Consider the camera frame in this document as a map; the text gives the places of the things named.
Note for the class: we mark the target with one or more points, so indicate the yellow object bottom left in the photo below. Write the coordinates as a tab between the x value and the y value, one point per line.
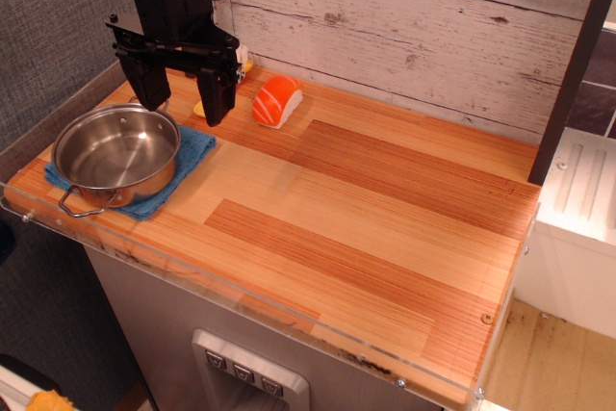
49	401

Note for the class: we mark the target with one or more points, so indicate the blue folded cloth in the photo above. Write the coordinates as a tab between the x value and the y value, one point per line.
193	149

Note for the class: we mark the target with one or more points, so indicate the yellow dish brush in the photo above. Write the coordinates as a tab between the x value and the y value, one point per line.
245	65

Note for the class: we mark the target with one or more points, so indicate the dark right post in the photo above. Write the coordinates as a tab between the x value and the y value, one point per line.
586	42

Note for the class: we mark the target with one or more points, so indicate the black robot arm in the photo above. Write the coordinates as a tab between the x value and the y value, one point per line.
180	35

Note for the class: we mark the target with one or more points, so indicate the white cabinet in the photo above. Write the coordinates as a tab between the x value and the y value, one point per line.
568	265

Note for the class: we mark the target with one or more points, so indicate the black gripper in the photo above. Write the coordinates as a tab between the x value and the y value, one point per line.
181	35

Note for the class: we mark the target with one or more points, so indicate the stainless steel pot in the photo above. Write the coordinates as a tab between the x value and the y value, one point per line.
153	137

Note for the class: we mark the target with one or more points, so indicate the silver dispenser panel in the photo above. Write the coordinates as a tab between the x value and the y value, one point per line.
235	378

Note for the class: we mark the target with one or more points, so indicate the salmon sushi toy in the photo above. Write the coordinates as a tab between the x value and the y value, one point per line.
276	100

